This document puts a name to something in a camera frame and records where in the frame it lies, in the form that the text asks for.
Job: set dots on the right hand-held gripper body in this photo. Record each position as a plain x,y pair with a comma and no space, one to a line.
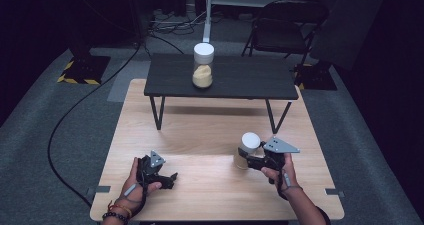
278,145

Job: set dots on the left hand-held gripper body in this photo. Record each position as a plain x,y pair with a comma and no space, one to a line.
150,175

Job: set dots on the beige-filled jar with white lid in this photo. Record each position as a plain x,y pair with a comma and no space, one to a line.
250,141

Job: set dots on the black desktop shelf riser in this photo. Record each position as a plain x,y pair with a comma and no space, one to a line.
240,75

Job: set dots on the yellow-filled jar with white lid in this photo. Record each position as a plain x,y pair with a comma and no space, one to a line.
202,73

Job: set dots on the person's right hand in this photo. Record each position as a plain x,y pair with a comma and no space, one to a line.
290,171

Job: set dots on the person's left hand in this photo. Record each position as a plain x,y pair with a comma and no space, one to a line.
133,198

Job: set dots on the black base with hazard tape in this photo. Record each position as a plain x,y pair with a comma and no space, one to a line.
85,70
316,78

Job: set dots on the black folding chair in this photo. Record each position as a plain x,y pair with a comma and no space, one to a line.
283,28

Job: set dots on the white metal stand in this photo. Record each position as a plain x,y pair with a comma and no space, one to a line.
207,25

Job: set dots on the grey leaning board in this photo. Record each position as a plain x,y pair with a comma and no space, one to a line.
350,25

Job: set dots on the grey table edge bracket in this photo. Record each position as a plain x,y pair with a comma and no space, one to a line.
103,189
334,192

